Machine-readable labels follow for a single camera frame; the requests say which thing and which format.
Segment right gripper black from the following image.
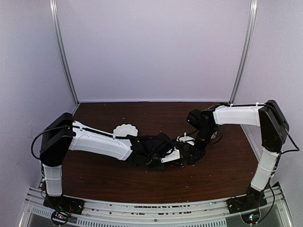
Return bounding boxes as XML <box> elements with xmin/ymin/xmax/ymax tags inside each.
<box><xmin>187</xmin><ymin>125</ymin><xmax>217</xmax><ymax>165</ymax></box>

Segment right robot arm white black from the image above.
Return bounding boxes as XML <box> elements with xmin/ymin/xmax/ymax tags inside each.
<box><xmin>187</xmin><ymin>100</ymin><xmax>292</xmax><ymax>209</ymax></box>

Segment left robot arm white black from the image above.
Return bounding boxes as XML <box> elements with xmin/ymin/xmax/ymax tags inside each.
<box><xmin>33</xmin><ymin>113</ymin><xmax>181</xmax><ymax>210</ymax></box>

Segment white patterned mug yellow inside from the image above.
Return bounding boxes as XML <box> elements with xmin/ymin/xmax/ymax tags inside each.
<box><xmin>211</xmin><ymin>131</ymin><xmax>218</xmax><ymax>139</ymax></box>

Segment white scalloped bowl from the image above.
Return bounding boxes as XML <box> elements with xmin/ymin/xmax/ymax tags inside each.
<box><xmin>113</xmin><ymin>124</ymin><xmax>138</xmax><ymax>137</ymax></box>

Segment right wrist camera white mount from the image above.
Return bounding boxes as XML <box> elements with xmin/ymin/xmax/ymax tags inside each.
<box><xmin>176</xmin><ymin>132</ymin><xmax>195</xmax><ymax>146</ymax></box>

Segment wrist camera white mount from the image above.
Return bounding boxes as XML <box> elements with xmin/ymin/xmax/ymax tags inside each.
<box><xmin>176</xmin><ymin>132</ymin><xmax>195</xmax><ymax>146</ymax></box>
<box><xmin>160</xmin><ymin>148</ymin><xmax>180</xmax><ymax>163</ymax></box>

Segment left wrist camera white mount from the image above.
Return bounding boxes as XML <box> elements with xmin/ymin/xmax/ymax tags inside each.
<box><xmin>160</xmin><ymin>148</ymin><xmax>180</xmax><ymax>163</ymax></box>

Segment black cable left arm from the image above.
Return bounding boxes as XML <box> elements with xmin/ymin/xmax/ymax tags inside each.
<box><xmin>32</xmin><ymin>126</ymin><xmax>133</xmax><ymax>161</ymax></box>

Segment aluminium front rail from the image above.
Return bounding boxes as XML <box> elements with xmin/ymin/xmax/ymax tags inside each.
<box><xmin>17</xmin><ymin>186</ymin><xmax>294</xmax><ymax>227</ymax></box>

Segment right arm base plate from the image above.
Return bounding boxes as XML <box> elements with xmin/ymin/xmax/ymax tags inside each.
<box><xmin>226</xmin><ymin>195</ymin><xmax>267</xmax><ymax>214</ymax></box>

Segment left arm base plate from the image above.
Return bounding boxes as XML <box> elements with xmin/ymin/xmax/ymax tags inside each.
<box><xmin>43</xmin><ymin>196</ymin><xmax>85</xmax><ymax>215</ymax></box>

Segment right aluminium frame post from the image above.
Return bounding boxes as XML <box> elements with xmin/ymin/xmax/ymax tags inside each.
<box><xmin>229</xmin><ymin>0</ymin><xmax>258</xmax><ymax>103</ymax></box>

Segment aluminium frame post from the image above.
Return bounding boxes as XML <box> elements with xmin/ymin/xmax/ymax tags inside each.
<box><xmin>49</xmin><ymin>0</ymin><xmax>80</xmax><ymax>105</ymax></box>
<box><xmin>229</xmin><ymin>0</ymin><xmax>258</xmax><ymax>103</ymax></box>

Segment left aluminium frame post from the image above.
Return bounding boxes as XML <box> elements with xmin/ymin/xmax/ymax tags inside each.
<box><xmin>49</xmin><ymin>0</ymin><xmax>80</xmax><ymax>105</ymax></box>

